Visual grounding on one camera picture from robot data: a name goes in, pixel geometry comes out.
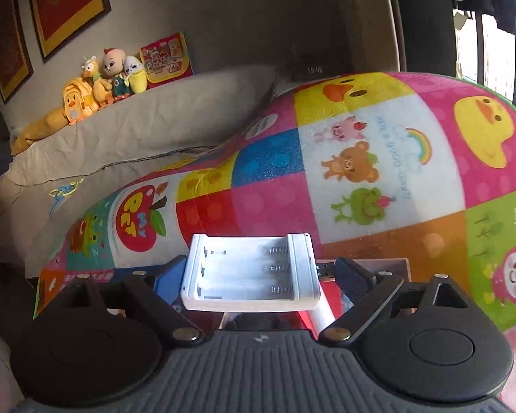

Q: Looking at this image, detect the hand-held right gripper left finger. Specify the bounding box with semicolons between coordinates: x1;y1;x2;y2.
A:
66;255;205;346

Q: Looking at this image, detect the colourful cartoon printed mat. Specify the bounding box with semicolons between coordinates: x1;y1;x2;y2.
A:
32;71;516;413

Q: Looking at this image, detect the red white marker pen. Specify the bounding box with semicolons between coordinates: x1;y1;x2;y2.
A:
305;297;338;341

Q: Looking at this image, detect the orange deer plush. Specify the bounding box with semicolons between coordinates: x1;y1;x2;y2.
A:
81;56;112;106

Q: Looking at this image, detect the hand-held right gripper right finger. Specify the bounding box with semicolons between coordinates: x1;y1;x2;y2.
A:
318;257;472;346

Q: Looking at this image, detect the white pink cardboard box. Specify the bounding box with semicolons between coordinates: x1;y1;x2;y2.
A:
217;257;413;333

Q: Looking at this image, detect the white battery charger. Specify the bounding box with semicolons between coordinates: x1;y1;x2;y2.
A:
181;232;338;313

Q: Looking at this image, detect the yellow duck plush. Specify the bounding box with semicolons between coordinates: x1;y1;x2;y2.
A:
11;76;101;156

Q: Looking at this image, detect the dark curtain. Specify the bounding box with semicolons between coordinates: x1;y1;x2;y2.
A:
391;0;457;79

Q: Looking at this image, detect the red cartoon picture book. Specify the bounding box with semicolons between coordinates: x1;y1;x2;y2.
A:
138;32;194;85

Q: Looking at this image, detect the white yellow plush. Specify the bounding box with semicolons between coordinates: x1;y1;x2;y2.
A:
124;55;149;94

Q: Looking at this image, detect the baby doll plush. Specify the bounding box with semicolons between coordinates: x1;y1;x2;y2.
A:
100;48;134;102

